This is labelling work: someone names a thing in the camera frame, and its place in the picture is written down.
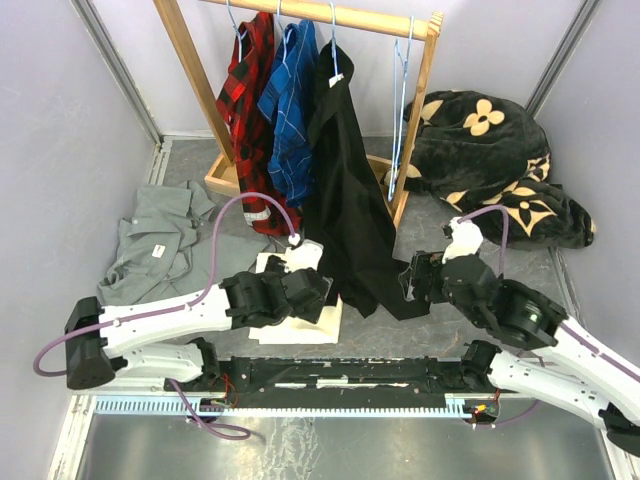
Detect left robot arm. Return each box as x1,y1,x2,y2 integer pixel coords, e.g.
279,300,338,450
65,268,332,390

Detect wooden clothes rack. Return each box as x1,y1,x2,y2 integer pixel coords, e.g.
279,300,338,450
152,0,445,229

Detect light blue hangers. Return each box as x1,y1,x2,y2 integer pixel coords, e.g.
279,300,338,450
387,16,415,201

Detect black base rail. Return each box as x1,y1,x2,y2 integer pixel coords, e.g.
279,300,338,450
164,354,501,409

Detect blue plaid shirt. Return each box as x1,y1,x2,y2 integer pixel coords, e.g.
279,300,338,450
258,20,318,207

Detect grey shirt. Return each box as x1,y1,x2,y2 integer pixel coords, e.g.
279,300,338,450
98,181,268,306

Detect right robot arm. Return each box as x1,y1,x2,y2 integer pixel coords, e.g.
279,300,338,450
399,251,639,455

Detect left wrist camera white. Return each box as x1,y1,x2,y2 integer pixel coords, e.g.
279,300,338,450
284,239,324,272

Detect blue hanger under red shirt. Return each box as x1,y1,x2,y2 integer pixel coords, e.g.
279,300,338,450
225,0,247,62

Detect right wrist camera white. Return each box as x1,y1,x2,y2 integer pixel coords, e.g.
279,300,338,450
442,217,484,264

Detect red plaid shirt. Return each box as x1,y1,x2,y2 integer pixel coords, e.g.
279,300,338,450
216,12,301,236

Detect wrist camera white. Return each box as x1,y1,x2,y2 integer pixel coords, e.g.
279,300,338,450
442,217,484,264
284,239,324,272

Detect cream folded cloth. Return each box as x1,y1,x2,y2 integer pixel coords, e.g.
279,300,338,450
248,249,345,346

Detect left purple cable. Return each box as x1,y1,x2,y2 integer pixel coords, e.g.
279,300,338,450
32,192,304,441

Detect light blue picked hanger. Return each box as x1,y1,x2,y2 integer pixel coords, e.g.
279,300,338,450
328,1,344,88

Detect black floral blanket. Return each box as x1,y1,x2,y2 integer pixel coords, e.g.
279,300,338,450
405,90,596,250

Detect black shirt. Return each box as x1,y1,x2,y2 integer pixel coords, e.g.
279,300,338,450
302,44,430,320

